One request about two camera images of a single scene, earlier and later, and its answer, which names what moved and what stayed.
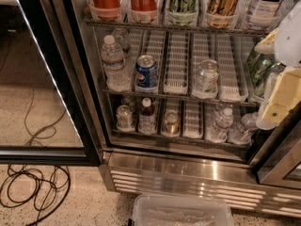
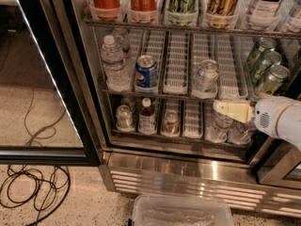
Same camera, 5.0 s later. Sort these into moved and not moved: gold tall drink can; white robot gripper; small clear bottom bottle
Moved: white robot gripper
Not moved: small clear bottom bottle; gold tall drink can
